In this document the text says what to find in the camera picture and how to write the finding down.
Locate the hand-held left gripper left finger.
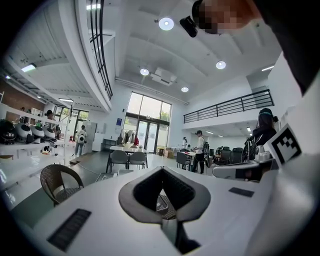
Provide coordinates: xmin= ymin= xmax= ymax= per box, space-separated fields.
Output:
xmin=118 ymin=166 xmax=165 ymax=225

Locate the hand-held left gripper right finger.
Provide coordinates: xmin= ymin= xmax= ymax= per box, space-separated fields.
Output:
xmin=162 ymin=166 xmax=212 ymax=223

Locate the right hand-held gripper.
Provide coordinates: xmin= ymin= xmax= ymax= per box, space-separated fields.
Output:
xmin=212 ymin=122 xmax=303 ymax=181

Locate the grey shell chair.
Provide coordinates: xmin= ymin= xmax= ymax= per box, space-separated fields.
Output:
xmin=128 ymin=151 xmax=148 ymax=170
xmin=109 ymin=149 xmax=130 ymax=171

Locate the dark grey chair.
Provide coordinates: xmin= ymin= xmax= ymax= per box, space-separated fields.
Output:
xmin=175 ymin=151 xmax=191 ymax=171

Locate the black office chair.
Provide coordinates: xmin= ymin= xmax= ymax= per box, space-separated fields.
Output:
xmin=217 ymin=146 xmax=233 ymax=166
xmin=231 ymin=147 xmax=244 ymax=165

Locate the white dining table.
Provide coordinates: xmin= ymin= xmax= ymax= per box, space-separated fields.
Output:
xmin=105 ymin=145 xmax=149 ymax=173

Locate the clothes rack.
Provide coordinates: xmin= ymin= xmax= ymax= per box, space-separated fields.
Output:
xmin=116 ymin=129 xmax=140 ymax=147

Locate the black mezzanine railing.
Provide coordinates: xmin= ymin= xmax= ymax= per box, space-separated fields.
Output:
xmin=183 ymin=88 xmax=275 ymax=125

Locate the brown wicker chair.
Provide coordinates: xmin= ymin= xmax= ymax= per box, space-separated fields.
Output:
xmin=40 ymin=163 xmax=85 ymax=208

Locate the tall glass entrance door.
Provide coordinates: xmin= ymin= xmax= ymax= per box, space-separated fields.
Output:
xmin=123 ymin=91 xmax=172 ymax=155

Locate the white dome helmet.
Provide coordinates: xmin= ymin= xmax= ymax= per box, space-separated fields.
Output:
xmin=30 ymin=125 xmax=46 ymax=144
xmin=14 ymin=122 xmax=34 ymax=144
xmin=42 ymin=126 xmax=57 ymax=141

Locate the person's black top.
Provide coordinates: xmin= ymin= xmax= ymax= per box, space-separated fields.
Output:
xmin=252 ymin=0 xmax=320 ymax=96

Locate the white storage shelf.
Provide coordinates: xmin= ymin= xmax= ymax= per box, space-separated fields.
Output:
xmin=0 ymin=103 xmax=77 ymax=191

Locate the ceiling air conditioner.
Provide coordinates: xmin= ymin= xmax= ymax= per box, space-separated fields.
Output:
xmin=150 ymin=66 xmax=178 ymax=87

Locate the black dome helmet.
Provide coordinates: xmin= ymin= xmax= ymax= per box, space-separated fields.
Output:
xmin=0 ymin=119 xmax=18 ymax=145

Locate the person's head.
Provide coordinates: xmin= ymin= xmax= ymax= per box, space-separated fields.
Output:
xmin=191 ymin=0 xmax=263 ymax=35

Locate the black curved balcony railing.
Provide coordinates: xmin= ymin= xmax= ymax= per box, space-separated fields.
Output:
xmin=86 ymin=0 xmax=114 ymax=101

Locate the rectangular ceiling lamp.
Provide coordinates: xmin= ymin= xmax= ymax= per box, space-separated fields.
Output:
xmin=20 ymin=63 xmax=38 ymax=73

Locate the black head-worn camera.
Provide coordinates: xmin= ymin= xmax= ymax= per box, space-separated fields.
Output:
xmin=179 ymin=15 xmax=199 ymax=39

